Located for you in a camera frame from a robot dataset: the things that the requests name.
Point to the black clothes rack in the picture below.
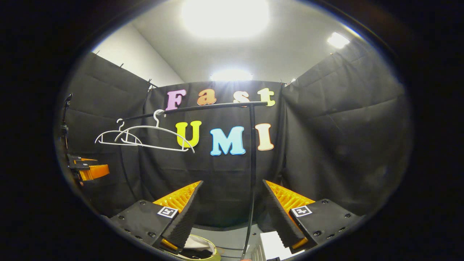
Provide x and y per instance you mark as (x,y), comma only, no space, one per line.
(252,152)

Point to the white clothes hanger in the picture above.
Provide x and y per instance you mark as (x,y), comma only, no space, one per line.
(157,117)
(120,127)

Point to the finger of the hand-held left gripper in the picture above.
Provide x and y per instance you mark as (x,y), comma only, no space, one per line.
(81,163)
(94,172)

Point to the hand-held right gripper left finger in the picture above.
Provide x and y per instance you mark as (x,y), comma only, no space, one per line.
(185,221)

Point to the large ceiling light panel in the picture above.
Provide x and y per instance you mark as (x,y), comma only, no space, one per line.
(224,18)

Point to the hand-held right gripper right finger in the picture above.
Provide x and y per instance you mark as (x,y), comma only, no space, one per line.
(279,217)

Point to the white storage box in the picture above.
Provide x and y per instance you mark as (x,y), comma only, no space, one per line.
(275,244)

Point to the small ceiling light panel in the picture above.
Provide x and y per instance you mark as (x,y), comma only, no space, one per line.
(338,40)

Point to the yellow-rimmed laundry hamper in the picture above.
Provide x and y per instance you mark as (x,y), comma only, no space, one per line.
(216,250)

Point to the ceiling light strip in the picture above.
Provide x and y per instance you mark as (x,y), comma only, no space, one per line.
(232,75)

